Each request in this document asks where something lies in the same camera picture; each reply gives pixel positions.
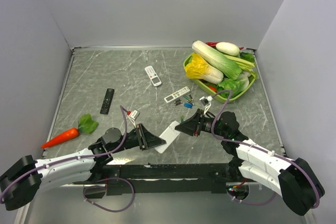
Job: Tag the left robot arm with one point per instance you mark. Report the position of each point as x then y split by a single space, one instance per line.
21 182

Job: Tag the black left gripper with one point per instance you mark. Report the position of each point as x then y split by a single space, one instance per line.
147 139

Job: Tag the green lettuce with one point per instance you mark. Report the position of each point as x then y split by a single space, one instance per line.
236 86

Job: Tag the white remote with screen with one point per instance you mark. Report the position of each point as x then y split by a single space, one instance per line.
155 80

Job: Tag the orange carrot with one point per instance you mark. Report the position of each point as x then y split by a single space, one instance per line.
61 138

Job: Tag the red chili pepper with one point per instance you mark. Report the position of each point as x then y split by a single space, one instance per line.
212 44

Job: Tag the green leaf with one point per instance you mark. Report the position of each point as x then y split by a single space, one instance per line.
86 124

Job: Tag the small white button remote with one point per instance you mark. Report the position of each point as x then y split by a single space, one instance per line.
177 94

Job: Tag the white radish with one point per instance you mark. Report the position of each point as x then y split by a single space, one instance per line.
228 48

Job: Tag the green napa cabbage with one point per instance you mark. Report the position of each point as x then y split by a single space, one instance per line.
217 59

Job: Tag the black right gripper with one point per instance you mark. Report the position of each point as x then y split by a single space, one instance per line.
189 126

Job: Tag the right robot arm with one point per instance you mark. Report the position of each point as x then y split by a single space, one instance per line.
293 180

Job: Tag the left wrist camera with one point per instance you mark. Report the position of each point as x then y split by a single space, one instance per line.
133 115

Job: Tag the black remote control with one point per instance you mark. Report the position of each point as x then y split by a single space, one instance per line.
107 101

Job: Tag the white remote control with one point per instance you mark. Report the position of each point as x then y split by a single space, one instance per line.
170 134

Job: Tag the green celery stalks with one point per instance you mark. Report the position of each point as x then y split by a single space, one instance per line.
246 62

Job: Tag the yellow napa cabbage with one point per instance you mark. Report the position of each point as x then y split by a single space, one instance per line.
200 69

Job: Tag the blue battery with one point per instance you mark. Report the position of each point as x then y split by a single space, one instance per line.
188 104

